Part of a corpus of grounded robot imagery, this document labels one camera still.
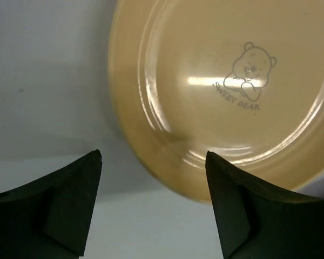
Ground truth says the far orange plate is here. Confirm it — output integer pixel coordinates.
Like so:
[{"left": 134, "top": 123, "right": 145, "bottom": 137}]
[{"left": 109, "top": 1, "right": 324, "bottom": 202}]

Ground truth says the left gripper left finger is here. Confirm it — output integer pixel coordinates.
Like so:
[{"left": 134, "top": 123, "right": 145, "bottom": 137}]
[{"left": 0, "top": 150, "right": 102, "bottom": 258}]

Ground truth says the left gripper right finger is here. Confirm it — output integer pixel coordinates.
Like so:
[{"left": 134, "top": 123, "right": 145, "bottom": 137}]
[{"left": 205, "top": 152, "right": 324, "bottom": 258}]

